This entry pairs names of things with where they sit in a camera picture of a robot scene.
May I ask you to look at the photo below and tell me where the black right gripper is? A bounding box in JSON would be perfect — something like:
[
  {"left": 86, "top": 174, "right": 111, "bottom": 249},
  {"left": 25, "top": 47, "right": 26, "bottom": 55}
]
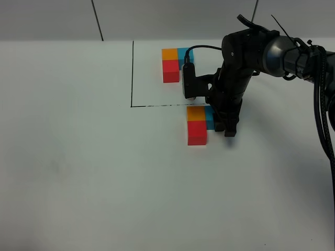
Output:
[{"left": 205, "top": 64, "right": 253, "bottom": 137}]

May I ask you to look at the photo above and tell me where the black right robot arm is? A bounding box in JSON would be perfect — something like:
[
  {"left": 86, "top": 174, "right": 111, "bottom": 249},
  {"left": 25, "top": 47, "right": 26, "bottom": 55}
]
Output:
[{"left": 206, "top": 15, "right": 321, "bottom": 137}]

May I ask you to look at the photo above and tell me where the red template cube block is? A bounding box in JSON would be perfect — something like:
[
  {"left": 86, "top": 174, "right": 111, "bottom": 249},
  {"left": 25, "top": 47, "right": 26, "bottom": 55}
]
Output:
[{"left": 162, "top": 60, "right": 180, "bottom": 83}]

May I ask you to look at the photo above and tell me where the blue template cube block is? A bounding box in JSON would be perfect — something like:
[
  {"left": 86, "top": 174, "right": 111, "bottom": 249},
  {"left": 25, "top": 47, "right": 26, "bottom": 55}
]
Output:
[{"left": 177, "top": 47, "right": 195, "bottom": 71}]

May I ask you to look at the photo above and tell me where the orange template cube block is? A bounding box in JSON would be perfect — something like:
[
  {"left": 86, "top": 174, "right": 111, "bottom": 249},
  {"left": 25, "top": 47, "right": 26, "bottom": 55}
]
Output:
[{"left": 162, "top": 48, "right": 178, "bottom": 61}]

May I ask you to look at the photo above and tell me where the black zip tie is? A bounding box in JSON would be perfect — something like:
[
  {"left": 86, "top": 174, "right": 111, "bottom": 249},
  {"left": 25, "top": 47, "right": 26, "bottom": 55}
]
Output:
[{"left": 271, "top": 14, "right": 299, "bottom": 49}]

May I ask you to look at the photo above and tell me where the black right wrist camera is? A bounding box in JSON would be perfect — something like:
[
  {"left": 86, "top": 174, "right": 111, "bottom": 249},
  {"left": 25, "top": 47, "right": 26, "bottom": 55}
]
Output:
[{"left": 182, "top": 63, "right": 218, "bottom": 99}]

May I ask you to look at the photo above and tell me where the black right camera cable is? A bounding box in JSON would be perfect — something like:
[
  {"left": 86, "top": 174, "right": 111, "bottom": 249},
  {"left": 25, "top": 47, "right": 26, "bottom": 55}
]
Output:
[{"left": 184, "top": 45, "right": 222, "bottom": 65}]

